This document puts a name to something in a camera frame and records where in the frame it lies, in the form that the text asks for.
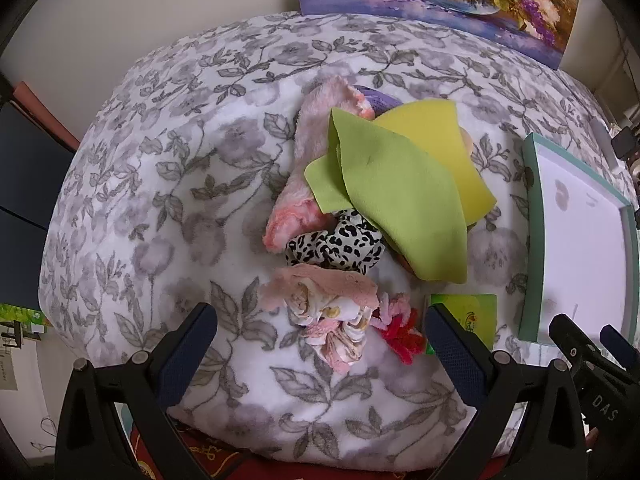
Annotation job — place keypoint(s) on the black charger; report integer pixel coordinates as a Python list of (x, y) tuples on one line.
[(624, 142)]

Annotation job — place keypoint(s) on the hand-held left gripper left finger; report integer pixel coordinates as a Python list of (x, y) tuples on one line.
[(182, 360)]

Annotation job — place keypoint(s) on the pink floral cloth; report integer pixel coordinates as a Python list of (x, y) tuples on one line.
[(320, 305)]

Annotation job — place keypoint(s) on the green cloth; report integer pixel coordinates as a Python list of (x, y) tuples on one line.
[(400, 185)]

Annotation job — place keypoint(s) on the leopard print scrunchie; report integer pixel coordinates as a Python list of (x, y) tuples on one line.
[(345, 245)]

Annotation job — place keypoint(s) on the yellow sponge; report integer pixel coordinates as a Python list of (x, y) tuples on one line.
[(440, 130)]

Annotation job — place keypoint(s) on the purple packet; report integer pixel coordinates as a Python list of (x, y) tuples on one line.
[(380, 100)]

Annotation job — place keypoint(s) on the pink fluffy cloth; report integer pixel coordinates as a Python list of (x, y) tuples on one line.
[(310, 130)]

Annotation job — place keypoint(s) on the white power strip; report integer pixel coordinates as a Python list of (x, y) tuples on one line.
[(602, 140)]

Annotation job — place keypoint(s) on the red pink yarn ornament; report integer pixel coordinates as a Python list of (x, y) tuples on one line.
[(400, 335)]

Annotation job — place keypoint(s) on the grey floral blanket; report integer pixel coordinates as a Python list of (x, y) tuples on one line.
[(150, 185)]

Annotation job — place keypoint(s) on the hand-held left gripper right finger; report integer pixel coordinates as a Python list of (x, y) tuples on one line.
[(460, 360)]

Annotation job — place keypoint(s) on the dark blue cabinet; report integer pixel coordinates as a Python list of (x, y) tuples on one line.
[(25, 185)]

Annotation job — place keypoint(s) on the green packet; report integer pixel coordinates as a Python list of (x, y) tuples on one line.
[(475, 315)]

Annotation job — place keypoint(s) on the green box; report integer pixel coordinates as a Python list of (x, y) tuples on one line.
[(20, 317)]

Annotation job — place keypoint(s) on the white tray with teal rim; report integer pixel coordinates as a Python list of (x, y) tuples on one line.
[(575, 240)]

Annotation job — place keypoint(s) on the brown board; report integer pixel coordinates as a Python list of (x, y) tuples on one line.
[(40, 110)]

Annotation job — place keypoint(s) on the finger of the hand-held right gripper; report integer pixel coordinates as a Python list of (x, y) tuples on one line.
[(620, 347), (570, 337)]

